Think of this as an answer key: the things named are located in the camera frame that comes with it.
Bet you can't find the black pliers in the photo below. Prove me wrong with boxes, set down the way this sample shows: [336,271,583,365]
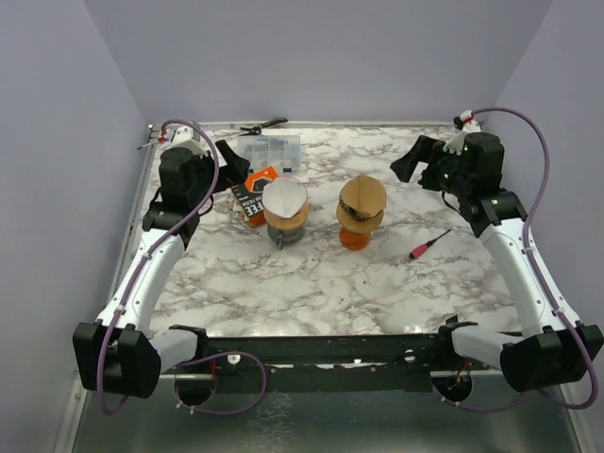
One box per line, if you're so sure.
[240,117,288,136]

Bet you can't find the white paper coffee filter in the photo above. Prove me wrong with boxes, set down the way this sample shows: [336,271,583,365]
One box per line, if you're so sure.
[261,177,308,219]

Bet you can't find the orange glass carafe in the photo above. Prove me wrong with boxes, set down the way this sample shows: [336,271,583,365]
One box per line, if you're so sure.
[339,227,371,251]

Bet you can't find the pink handled tool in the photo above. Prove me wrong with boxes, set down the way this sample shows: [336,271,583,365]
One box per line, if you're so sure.
[409,229,451,260]

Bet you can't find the purple cable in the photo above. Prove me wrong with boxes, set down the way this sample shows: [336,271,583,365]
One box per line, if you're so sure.
[95,120,268,416]
[455,108,600,412]

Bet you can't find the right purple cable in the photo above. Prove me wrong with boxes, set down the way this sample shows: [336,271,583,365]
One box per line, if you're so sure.
[455,108,600,412]

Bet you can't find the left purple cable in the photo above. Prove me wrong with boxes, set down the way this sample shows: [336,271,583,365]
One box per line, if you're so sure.
[95,120,268,416]

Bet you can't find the grey glass dripper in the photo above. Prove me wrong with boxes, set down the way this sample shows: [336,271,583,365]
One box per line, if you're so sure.
[336,200,384,222]

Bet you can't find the orange coffee filter box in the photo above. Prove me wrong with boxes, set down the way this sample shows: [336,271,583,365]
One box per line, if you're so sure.
[229,166,278,227]

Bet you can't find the brown paper coffee filter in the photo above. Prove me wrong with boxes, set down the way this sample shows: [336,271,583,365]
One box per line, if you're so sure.
[339,176,387,214]

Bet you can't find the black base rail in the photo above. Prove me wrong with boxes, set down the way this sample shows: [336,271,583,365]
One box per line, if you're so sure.
[176,327,485,394]

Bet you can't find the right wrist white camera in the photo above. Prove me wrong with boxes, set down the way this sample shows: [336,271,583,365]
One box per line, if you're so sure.
[443,109,482,155]

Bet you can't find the red blue screwdriver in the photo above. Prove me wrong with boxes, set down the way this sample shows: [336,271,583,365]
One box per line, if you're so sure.
[137,132,172,150]

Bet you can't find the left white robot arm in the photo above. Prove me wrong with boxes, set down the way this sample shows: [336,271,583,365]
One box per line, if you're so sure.
[73,140,250,398]

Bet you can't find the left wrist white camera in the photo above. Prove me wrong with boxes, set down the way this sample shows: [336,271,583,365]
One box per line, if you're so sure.
[169,126,209,157]

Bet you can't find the clear plastic screw organizer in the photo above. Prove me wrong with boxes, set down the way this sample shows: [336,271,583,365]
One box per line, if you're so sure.
[236,135,302,175]

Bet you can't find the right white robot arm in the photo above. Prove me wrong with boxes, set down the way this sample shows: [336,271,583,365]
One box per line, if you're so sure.
[391,132,603,392]

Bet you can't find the wrist white camera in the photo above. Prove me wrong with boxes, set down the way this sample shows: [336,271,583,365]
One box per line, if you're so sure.
[169,126,209,157]
[443,109,482,155]

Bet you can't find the wooden dripper ring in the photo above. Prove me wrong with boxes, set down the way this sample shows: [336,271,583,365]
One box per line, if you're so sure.
[335,207,384,236]
[262,202,312,233]

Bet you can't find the pink plastic dripper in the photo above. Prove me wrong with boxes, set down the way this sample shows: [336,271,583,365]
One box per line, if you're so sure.
[261,176,311,221]

